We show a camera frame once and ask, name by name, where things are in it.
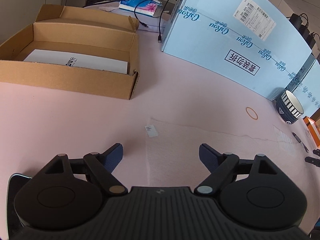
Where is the white booklet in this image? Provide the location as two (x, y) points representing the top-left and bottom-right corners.
(23, 49), (129, 75)

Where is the blue tissue pack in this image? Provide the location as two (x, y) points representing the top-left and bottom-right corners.
(119, 0), (163, 18)

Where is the black usb cable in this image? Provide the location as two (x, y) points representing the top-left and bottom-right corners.
(157, 0), (180, 44)
(134, 0), (185, 28)

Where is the orange box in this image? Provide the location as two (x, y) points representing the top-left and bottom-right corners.
(303, 116), (320, 148)

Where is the tan rubber band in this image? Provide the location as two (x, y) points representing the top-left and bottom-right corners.
(246, 107), (259, 120)

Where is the white foam bag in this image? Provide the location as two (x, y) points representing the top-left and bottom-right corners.
(145, 116), (302, 188)

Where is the small white tag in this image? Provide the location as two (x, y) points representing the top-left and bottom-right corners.
(145, 125), (159, 138)

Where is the labelled light blue carton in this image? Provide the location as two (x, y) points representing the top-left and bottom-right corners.
(161, 0), (313, 102)

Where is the white gridded paper slip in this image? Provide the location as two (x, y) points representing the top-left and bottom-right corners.
(272, 124), (295, 144)

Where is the black plastic tool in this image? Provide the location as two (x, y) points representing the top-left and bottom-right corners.
(305, 149), (320, 167)

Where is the plain light blue carton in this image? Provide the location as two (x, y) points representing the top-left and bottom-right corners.
(285, 55), (320, 120)

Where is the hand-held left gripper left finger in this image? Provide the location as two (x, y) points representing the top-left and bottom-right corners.
(34, 143), (127, 195)

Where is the grey pen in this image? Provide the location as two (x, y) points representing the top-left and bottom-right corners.
(292, 132), (310, 153)

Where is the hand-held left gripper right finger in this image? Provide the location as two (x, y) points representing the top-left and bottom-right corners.
(194, 143), (289, 195)

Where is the blue striped ceramic bowl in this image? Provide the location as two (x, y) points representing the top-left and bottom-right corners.
(275, 90), (305, 125)

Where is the open cardboard box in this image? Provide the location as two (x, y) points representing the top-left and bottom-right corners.
(0, 4), (140, 100)

